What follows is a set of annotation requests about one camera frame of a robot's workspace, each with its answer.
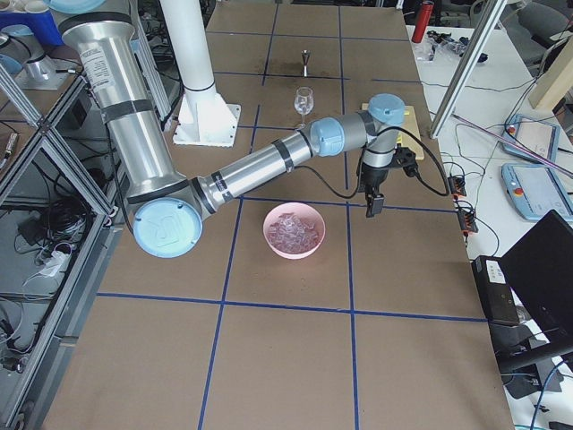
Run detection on aluminium frame post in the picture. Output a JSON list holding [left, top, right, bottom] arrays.
[[429, 0, 507, 139]]

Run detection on black laptop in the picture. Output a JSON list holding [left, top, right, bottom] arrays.
[[500, 210, 572, 335]]

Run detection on bamboo cutting board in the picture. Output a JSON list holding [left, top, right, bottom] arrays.
[[359, 93, 424, 168]]

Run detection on blue storage bin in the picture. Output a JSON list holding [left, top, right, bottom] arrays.
[[1, 1, 64, 46]]

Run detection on clear wine glass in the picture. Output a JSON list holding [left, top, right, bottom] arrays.
[[294, 86, 314, 129]]

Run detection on pink bowl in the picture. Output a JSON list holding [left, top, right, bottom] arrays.
[[262, 202, 326, 260]]

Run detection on pile of ice cubes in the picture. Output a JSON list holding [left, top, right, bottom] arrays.
[[267, 213, 321, 254]]

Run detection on blue teach pendant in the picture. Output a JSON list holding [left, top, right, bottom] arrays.
[[501, 163, 572, 222], [503, 114, 559, 161]]

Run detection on far blue teach pendant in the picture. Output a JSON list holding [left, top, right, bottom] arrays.
[[503, 114, 559, 161]]

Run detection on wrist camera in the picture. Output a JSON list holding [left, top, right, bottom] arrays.
[[396, 146, 419, 177]]

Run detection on crumpled plastic bag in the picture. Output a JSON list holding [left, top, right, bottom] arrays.
[[413, 30, 470, 63]]

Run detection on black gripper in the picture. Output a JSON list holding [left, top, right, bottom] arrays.
[[357, 162, 390, 218]]

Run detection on near blue teach pendant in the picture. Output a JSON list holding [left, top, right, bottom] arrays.
[[501, 163, 572, 222]]

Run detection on black electronics box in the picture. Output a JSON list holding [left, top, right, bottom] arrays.
[[471, 255, 519, 327]]

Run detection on steel cocktail jigger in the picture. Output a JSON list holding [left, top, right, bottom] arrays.
[[301, 49, 311, 77]]

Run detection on red water bottle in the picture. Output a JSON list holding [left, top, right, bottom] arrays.
[[411, 0, 434, 44]]

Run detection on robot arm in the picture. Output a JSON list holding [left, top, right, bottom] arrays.
[[51, 1, 405, 258]]

